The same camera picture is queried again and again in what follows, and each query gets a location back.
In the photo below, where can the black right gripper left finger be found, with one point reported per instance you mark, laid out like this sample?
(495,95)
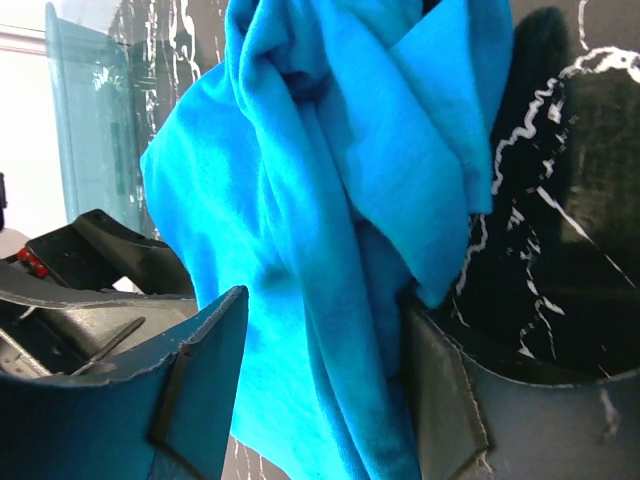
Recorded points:
(161,410)

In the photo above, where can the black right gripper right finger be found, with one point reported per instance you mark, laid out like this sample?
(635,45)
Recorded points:
(480,413)

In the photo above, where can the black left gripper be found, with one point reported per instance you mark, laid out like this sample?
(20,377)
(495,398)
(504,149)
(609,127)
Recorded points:
(76,295)

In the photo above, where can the blue t shirt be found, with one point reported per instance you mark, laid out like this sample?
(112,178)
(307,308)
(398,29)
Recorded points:
(336,155)

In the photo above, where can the teal transparent plastic bin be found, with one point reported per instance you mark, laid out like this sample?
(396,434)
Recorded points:
(95,122)

